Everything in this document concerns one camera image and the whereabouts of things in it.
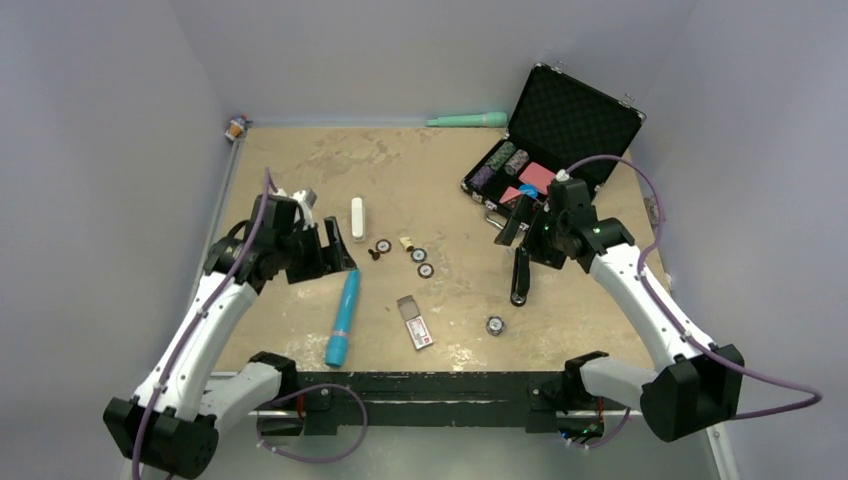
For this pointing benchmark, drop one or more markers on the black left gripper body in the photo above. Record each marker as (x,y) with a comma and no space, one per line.
(305,248)

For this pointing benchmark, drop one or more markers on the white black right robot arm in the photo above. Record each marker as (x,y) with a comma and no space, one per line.
(693,383)

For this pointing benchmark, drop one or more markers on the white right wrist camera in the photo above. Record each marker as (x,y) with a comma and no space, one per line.
(562,176)

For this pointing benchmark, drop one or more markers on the staples cardboard box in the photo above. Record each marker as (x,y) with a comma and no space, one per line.
(415,324)

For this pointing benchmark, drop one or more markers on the pink card deck lower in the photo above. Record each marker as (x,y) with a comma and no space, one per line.
(510,196)

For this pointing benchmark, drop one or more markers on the small colourful toy figure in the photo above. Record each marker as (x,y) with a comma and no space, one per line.
(238,126)

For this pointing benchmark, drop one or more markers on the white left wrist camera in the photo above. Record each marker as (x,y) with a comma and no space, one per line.
(306,199)

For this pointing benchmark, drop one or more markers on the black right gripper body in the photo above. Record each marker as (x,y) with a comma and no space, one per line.
(543,236)

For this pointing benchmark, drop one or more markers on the blue dealer button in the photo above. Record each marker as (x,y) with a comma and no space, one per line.
(529,190)

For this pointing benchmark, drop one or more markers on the pink card deck upper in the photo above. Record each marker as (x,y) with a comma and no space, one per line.
(537,176)

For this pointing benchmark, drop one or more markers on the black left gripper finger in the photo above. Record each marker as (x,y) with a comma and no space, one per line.
(336,257)
(308,271)

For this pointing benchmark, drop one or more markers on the pink card deck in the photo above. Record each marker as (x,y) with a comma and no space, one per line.
(510,196)
(537,176)

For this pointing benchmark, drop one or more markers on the brown poker chip upper left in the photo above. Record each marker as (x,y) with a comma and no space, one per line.
(382,247)

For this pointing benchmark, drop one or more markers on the small patterned object right edge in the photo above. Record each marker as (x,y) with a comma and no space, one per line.
(654,212)

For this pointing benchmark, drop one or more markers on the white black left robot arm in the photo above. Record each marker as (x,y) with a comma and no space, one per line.
(173,422)

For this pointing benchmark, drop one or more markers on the mint green microphone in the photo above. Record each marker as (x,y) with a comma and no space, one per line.
(483,120)

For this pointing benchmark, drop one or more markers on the teal poker chip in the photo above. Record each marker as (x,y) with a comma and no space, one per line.
(418,255)

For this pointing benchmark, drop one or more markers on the small beige block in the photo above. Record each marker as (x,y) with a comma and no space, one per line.
(406,243)

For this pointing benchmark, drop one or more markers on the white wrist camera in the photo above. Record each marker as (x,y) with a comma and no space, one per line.
(562,176)
(306,199)

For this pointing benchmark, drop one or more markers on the black poker chip case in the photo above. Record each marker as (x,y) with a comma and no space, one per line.
(558,120)

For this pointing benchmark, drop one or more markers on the blue cylindrical tool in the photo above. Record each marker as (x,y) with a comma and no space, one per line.
(338,342)

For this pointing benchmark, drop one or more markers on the white stapler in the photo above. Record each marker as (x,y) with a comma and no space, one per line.
(357,219)

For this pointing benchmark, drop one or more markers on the aluminium frame rail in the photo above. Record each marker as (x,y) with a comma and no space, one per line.
(174,421)

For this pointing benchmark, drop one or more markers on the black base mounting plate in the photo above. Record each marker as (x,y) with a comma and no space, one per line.
(531,401)

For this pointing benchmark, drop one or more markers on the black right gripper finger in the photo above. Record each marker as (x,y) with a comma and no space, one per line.
(521,213)
(523,255)

